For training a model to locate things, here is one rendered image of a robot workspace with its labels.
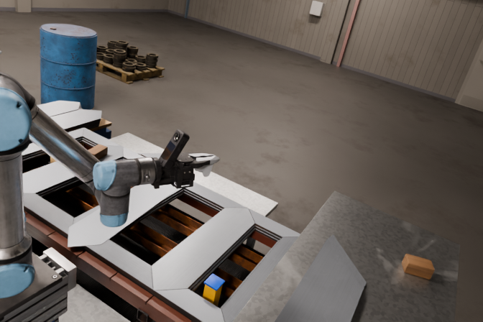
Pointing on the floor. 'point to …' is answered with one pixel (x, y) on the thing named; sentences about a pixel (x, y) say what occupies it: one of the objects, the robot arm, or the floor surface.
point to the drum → (67, 64)
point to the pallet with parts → (126, 62)
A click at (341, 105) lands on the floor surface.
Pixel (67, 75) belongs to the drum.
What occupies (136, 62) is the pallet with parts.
